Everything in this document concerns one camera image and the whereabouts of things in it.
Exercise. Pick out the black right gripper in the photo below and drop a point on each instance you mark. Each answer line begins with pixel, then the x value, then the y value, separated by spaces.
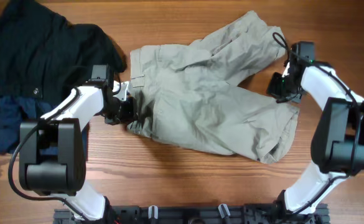
pixel 273 90

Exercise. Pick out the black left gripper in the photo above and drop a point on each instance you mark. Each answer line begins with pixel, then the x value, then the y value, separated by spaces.
pixel 129 116

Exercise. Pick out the khaki cargo shorts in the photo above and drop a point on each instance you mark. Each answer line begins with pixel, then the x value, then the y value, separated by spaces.
pixel 190 95

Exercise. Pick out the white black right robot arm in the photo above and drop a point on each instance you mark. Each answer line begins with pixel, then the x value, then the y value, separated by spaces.
pixel 337 147

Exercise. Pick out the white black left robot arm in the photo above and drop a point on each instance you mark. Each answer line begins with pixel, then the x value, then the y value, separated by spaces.
pixel 52 158

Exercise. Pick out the black folded garment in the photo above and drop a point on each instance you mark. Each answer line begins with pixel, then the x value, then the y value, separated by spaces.
pixel 43 56

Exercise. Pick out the navy blue garment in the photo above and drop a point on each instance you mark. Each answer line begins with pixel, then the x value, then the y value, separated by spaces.
pixel 13 111

